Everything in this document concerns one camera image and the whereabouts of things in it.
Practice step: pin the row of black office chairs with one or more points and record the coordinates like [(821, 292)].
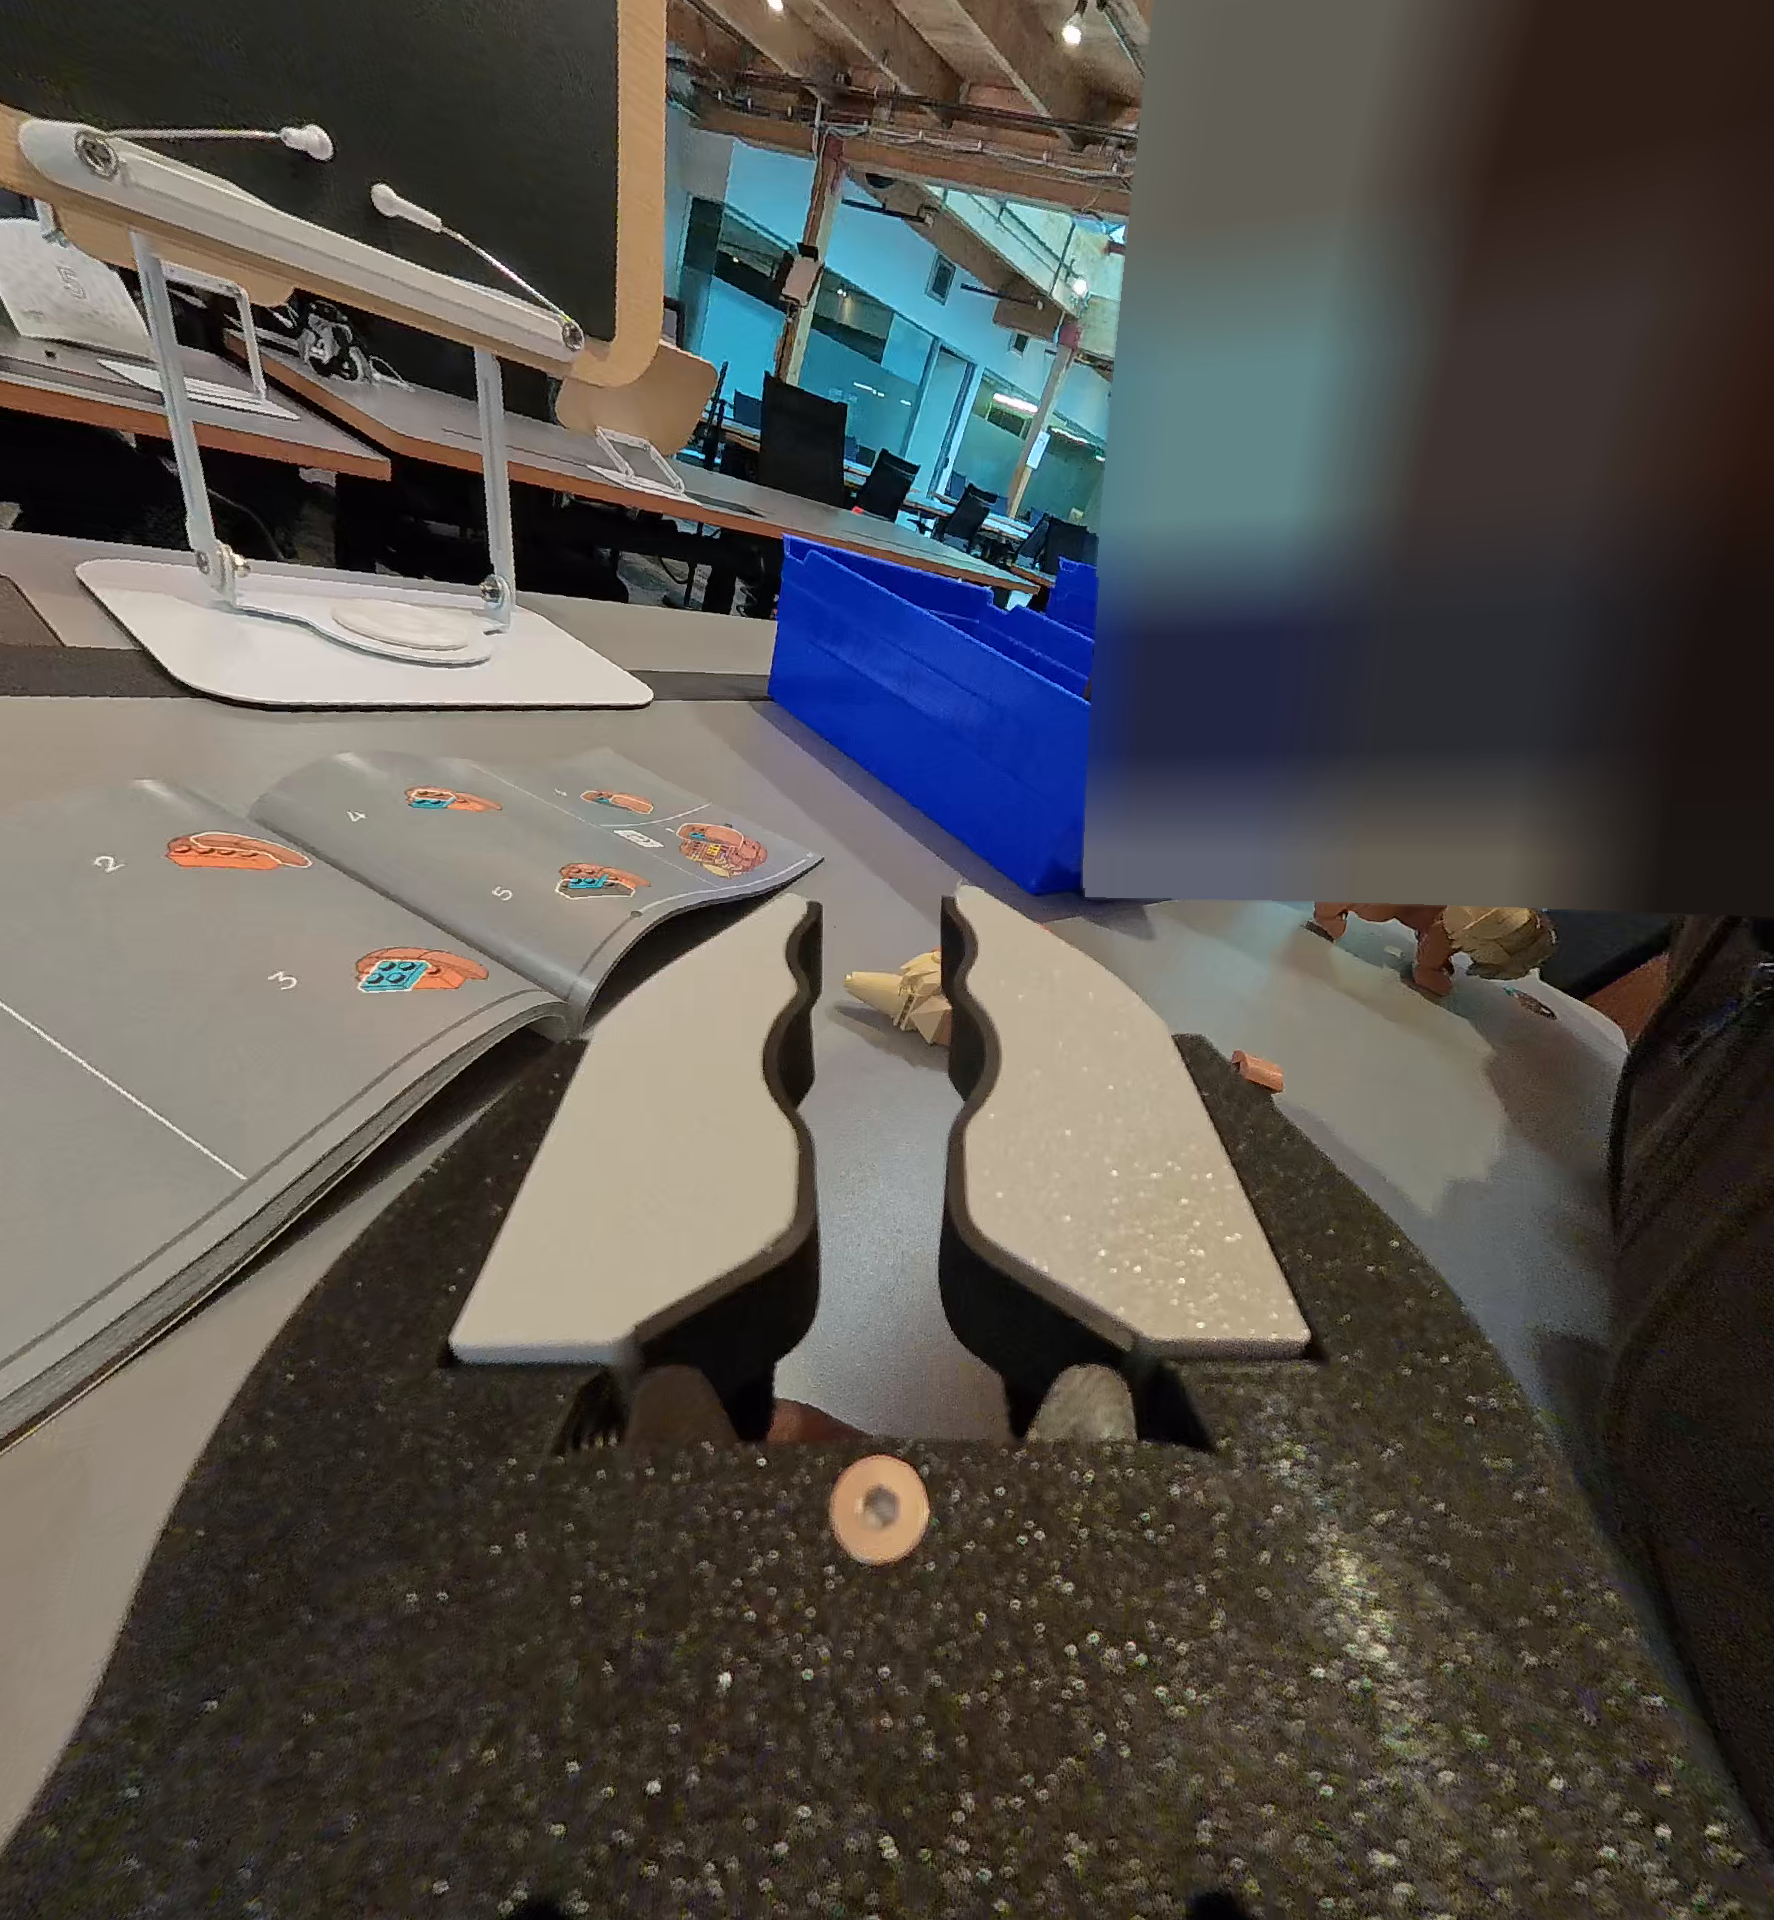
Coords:
[(805, 436)]

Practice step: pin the wood-rimmed black panel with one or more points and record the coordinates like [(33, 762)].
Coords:
[(376, 92)]

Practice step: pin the small white stand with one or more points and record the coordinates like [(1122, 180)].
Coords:
[(227, 401), (646, 474)]

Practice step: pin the small brown toy brick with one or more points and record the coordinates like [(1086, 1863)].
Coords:
[(1255, 1073)]

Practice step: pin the wooden pillar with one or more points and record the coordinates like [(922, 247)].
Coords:
[(812, 257)]

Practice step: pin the person's dark clothing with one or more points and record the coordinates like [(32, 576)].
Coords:
[(1741, 1351)]

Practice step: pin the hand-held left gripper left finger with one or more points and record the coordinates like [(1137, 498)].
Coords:
[(646, 1202)]

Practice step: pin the white metal stand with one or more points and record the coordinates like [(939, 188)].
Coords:
[(527, 662)]

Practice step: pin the blue plastic bin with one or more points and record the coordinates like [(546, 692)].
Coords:
[(1076, 587), (901, 707)]

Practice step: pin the brown-edged background desk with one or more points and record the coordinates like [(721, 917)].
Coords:
[(151, 424)]

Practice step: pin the grey instruction booklet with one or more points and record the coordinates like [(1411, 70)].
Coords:
[(151, 1049)]

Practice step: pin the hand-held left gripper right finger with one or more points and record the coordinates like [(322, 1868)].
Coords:
[(1113, 1202)]

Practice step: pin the brown tan brick-built figure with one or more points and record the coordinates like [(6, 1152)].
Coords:
[(1495, 938)]

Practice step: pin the brown tan brick-built head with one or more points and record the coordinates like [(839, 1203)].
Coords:
[(901, 999)]

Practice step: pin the white paper sheet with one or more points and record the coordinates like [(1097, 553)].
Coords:
[(56, 280)]

